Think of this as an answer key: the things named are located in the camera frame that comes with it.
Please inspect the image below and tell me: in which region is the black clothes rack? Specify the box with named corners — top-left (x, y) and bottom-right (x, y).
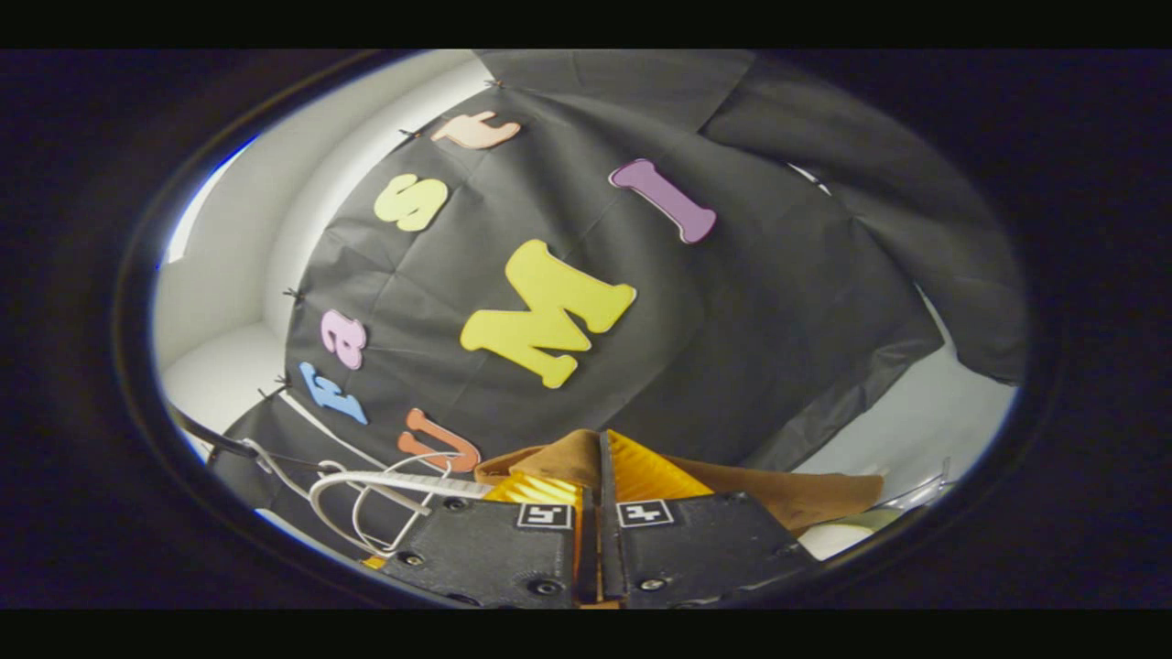
top-left (168, 403), bottom-right (344, 472)

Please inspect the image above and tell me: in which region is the white clothes hanger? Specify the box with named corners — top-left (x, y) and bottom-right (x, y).
top-left (309, 469), bottom-right (497, 555)
top-left (240, 438), bottom-right (459, 555)

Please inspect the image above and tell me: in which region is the black backdrop cloth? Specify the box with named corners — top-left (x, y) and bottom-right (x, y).
top-left (206, 50), bottom-right (1031, 559)

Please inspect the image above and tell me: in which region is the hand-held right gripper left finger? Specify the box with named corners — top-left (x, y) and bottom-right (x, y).
top-left (366, 471), bottom-right (601, 610)

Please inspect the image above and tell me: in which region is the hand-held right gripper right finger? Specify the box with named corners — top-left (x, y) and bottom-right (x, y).
top-left (598, 428), bottom-right (820, 610)

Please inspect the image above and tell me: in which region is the brown jacket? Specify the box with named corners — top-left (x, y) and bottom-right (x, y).
top-left (473, 428), bottom-right (884, 536)

